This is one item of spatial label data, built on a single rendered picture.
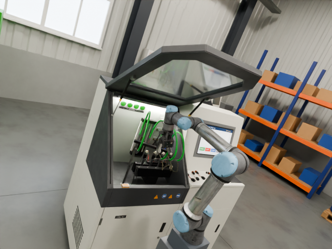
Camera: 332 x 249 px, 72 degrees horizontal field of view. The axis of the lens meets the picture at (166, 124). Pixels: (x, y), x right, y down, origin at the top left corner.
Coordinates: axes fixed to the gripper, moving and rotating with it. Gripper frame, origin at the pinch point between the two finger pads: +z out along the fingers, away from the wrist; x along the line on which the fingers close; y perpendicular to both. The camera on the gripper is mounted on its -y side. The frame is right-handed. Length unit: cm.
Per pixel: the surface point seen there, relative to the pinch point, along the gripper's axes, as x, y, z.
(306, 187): 447, -165, 231
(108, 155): -35.5, -8.9, 6.5
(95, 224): -44, 10, 49
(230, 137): 88, -44, 14
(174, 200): 16.5, -0.1, 46.3
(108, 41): 1, -443, -15
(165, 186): 7.2, -0.4, 31.7
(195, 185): 35, -4, 36
